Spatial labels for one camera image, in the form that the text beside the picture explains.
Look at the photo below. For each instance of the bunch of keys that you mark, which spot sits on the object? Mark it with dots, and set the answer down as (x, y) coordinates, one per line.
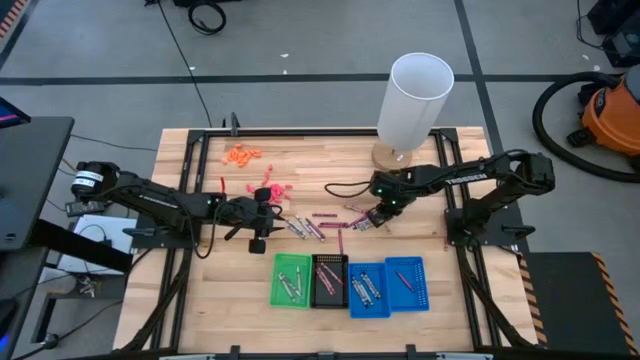
(89, 288)

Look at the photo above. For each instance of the white paper sheet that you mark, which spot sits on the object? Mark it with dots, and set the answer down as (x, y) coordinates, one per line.
(95, 230)

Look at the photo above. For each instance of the magenta wrapper crayon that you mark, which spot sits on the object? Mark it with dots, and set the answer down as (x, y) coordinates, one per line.
(333, 225)
(325, 215)

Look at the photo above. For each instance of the black desk crossbar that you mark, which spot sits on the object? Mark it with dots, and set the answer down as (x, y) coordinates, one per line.
(85, 250)

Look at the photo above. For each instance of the red crayon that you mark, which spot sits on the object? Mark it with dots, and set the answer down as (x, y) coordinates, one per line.
(222, 184)

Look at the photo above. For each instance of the black desk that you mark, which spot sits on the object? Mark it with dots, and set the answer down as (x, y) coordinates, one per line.
(30, 175)

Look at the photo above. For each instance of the black power brick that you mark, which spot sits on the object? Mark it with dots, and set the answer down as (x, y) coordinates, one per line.
(85, 206)

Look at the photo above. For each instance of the pink crayon pieces heap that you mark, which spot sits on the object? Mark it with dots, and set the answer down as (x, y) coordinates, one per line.
(279, 192)

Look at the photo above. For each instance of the orange crayon pieces heap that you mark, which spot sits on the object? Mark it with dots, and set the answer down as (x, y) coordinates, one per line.
(241, 157)

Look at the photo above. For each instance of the white shade wooden base lamp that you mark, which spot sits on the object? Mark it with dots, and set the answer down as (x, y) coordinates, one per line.
(415, 110)

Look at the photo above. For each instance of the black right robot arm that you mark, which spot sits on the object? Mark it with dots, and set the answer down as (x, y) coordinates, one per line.
(465, 177)

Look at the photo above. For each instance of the black aluminium table frame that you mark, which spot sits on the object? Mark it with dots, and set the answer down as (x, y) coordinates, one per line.
(300, 132)

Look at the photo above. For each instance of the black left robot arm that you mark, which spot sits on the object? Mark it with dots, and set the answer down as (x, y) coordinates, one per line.
(160, 200)

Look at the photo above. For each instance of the orange shop vacuum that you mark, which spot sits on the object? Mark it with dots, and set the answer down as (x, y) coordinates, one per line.
(537, 117)
(612, 120)

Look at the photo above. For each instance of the black table clamp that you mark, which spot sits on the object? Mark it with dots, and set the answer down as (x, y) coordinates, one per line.
(411, 351)
(234, 122)
(234, 351)

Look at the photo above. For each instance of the black plastic basket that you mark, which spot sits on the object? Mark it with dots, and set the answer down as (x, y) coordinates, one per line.
(330, 302)

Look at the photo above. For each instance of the green plastic basket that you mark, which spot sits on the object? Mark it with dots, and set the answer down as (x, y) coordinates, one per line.
(275, 302)

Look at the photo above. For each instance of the black mat with hazard stripes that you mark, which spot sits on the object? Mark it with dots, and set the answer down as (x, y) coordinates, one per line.
(570, 300)

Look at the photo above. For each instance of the monitor with blue screen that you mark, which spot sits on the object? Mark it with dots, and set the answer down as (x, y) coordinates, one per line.
(10, 117)

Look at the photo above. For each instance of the blue plastic basket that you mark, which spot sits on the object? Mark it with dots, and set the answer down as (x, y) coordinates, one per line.
(410, 302)
(372, 311)

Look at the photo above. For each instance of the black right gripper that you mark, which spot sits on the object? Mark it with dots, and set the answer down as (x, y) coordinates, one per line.
(387, 210)

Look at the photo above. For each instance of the white wrapper crayon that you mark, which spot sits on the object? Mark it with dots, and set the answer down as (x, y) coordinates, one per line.
(293, 288)
(286, 285)
(299, 277)
(304, 225)
(296, 230)

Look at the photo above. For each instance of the black equipment case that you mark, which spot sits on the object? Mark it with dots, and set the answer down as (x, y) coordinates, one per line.
(622, 40)

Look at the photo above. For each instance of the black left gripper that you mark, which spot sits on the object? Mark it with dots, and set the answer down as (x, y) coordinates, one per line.
(250, 215)

